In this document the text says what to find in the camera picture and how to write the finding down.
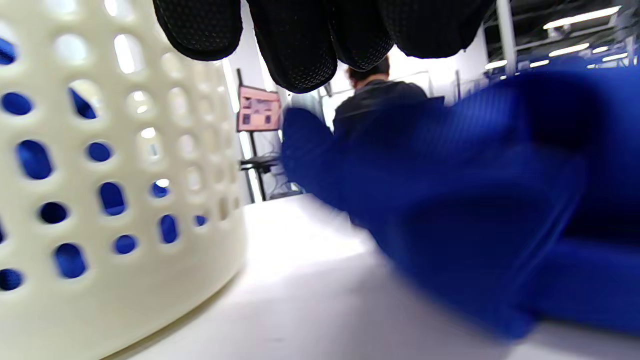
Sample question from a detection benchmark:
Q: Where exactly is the pink screen on stand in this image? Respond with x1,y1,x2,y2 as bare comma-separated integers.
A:
236,70,283,203

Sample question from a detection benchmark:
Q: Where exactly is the blue smooth t-shirt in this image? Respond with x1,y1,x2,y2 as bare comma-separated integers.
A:
0,37,208,291

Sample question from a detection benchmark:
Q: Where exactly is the blue mesh t-shirt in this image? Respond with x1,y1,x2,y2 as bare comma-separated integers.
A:
280,65,640,341

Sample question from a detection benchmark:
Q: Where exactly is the cream perforated laundry basket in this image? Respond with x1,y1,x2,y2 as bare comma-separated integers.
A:
0,0,249,360

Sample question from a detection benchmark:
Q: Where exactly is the person's left hand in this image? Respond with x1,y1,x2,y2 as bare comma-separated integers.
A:
152,0,496,94

